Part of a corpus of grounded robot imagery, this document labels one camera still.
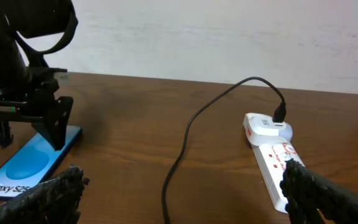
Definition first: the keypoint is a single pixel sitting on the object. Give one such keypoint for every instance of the white USB charger adapter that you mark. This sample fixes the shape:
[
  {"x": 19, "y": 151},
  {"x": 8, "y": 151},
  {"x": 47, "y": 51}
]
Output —
[{"x": 261, "y": 129}]

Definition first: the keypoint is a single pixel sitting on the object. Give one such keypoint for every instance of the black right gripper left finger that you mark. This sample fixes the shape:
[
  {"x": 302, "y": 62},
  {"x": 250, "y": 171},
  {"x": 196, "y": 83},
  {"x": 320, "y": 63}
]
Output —
[{"x": 53, "y": 201}]

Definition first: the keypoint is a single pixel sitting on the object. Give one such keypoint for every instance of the blue Galaxy smartphone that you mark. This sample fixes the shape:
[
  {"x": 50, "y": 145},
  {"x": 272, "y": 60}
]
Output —
[{"x": 35, "y": 162}]

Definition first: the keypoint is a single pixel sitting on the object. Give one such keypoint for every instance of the white power strip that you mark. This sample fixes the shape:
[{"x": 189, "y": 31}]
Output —
[{"x": 272, "y": 158}]

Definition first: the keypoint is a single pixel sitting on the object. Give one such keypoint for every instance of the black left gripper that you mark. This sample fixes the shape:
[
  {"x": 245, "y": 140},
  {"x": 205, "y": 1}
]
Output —
[{"x": 30, "y": 30}]

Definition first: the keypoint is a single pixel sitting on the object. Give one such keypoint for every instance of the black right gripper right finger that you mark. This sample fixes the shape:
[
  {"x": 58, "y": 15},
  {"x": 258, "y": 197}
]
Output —
[{"x": 313, "y": 198}]

